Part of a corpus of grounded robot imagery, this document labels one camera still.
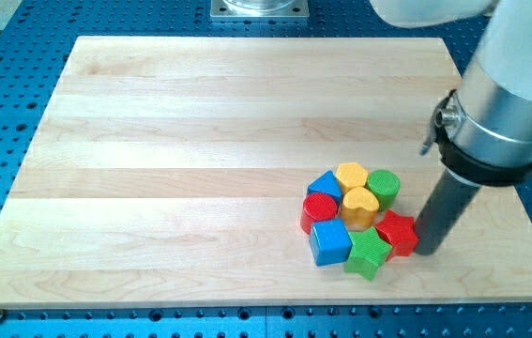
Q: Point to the yellow hexagon block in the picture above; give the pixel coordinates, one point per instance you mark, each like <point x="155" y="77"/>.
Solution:
<point x="351" y="175"/>

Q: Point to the yellow heart block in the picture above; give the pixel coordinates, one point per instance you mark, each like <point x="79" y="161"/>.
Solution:
<point x="359" y="208"/>

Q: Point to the green cylinder block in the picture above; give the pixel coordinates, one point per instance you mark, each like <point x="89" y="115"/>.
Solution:
<point x="385" y="186"/>

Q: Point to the red star block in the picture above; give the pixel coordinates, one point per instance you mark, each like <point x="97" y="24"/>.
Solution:
<point x="398" y="231"/>

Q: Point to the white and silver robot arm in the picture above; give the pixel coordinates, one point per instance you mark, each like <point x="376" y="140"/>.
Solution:
<point x="484" y="129"/>

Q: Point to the green star block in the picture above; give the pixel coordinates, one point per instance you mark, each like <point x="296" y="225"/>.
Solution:
<point x="368" y="253"/>

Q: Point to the blue triangle block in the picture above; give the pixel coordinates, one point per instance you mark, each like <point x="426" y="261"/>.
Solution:
<point x="326" y="183"/>

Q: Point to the red cylinder block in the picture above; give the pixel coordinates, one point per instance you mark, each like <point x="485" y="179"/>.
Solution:
<point x="317" y="207"/>

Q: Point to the light wooden board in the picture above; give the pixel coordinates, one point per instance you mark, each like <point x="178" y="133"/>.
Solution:
<point x="171" y="172"/>

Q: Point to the blue cube block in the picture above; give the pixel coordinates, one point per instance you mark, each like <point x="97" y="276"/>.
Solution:
<point x="330" y="242"/>

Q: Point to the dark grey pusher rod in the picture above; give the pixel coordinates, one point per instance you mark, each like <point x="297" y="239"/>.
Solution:
<point x="447" y="202"/>

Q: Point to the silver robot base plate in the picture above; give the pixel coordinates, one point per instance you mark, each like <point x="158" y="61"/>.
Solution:
<point x="232" y="9"/>

